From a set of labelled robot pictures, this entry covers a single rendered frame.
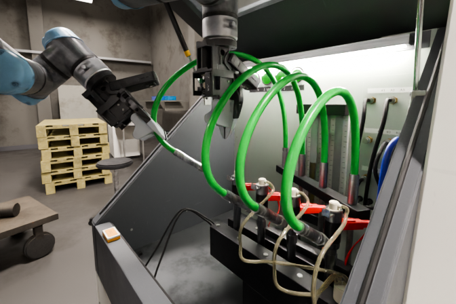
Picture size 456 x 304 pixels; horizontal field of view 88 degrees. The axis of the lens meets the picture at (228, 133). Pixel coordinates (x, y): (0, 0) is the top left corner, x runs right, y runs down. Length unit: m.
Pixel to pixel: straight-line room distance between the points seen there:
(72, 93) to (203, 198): 7.29
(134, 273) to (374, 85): 0.69
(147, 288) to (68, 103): 7.56
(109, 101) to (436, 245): 0.63
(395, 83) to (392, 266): 0.44
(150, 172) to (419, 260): 0.68
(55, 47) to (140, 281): 0.54
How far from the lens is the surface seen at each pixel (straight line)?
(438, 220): 0.42
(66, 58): 0.68
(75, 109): 7.92
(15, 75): 0.55
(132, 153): 5.77
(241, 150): 0.35
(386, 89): 0.69
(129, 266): 0.61
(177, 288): 0.72
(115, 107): 0.61
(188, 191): 0.90
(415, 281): 0.44
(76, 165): 4.13
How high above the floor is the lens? 1.30
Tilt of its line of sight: 8 degrees down
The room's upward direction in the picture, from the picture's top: straight up
